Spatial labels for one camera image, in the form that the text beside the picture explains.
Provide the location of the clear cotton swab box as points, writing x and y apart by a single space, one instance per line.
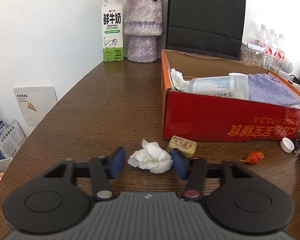
236 87

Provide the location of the water bottle left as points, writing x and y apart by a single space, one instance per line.
261 38

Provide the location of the black paper shopping bag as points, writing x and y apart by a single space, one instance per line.
206 27

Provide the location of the purple textured vase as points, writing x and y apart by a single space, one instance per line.
144 22

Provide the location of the small yellow box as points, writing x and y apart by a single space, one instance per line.
185 146

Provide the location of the water bottle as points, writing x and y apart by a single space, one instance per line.
261 38
271 41
280 48

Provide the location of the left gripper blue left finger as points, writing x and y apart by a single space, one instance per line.
117 161

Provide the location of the white plastic jar lid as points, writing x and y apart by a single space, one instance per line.
238 74

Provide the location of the white round robot speaker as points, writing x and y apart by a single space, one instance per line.
287 67

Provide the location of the white tissue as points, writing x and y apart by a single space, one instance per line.
151 157
178 81

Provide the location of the water bottle middle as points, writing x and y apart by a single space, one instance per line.
271 41

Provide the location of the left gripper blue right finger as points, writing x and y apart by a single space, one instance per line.
180 163

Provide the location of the empty glass cup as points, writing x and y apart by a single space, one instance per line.
274 63

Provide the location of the water bottle right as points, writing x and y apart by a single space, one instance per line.
280 48

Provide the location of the small white round lid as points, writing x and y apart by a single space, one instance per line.
287 145

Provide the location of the clear seed storage container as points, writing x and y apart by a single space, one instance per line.
251 53

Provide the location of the white green milk carton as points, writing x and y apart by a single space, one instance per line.
112 30

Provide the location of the orange candy wrapper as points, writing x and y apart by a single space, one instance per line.
253 158

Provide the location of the red cardboard pumpkin box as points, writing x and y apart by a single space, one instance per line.
214 118

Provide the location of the purple knitted cloth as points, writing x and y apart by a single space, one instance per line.
264 89

